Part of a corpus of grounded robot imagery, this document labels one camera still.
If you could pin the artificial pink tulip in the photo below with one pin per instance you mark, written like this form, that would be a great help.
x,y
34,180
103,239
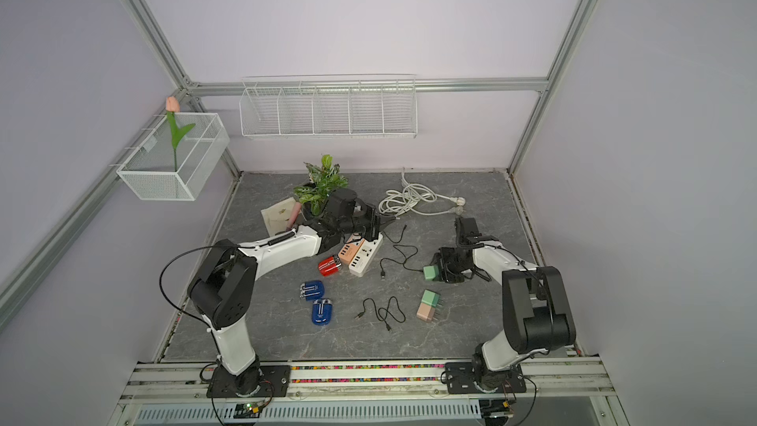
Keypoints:
x,y
178,132

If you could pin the green charger adapter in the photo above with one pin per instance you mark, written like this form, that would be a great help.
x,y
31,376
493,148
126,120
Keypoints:
x,y
431,298
431,272

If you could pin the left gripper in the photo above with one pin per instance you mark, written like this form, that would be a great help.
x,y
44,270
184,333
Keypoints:
x,y
375,221

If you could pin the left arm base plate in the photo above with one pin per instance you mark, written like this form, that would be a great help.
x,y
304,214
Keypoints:
x,y
266,381

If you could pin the potted green plant black vase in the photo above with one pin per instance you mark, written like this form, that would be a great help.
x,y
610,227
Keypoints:
x,y
323,180

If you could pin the white vented cable duct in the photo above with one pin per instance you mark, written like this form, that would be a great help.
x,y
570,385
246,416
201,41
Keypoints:
x,y
309,412

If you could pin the blue electric shaver upper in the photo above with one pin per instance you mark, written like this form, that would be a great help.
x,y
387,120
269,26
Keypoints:
x,y
312,290

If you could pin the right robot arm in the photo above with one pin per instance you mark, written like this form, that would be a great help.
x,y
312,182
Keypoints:
x,y
536,313

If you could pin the pink charger adapter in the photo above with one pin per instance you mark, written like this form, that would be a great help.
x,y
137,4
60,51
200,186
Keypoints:
x,y
426,313

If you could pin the blue electric shaver lower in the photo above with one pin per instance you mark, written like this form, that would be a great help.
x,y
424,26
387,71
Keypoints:
x,y
322,312

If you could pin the white power strip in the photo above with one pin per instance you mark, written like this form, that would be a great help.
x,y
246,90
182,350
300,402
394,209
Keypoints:
x,y
367,251

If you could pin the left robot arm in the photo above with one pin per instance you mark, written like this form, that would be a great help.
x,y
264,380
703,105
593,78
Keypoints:
x,y
221,290

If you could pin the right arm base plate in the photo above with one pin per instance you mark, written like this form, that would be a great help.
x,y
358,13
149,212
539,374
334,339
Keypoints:
x,y
464,377

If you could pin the blue electric shaver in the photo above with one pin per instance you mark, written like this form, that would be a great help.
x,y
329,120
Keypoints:
x,y
312,290
322,312

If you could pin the green charger adapter middle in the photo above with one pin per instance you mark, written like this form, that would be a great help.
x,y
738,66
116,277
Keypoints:
x,y
431,298

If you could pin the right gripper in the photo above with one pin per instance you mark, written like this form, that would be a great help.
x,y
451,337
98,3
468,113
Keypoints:
x,y
439,258

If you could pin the white mesh wall basket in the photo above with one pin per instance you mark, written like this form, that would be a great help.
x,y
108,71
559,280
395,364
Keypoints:
x,y
148,169

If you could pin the orange power strip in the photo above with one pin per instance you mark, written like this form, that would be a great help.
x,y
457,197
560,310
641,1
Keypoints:
x,y
350,249

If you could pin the white wire wall shelf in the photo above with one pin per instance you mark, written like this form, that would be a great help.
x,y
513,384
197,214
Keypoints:
x,y
329,106

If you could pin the red electric shaver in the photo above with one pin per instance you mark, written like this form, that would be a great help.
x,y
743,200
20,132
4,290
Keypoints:
x,y
329,266

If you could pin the green charger adapter top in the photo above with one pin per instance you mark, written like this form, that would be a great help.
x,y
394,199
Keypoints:
x,y
431,272

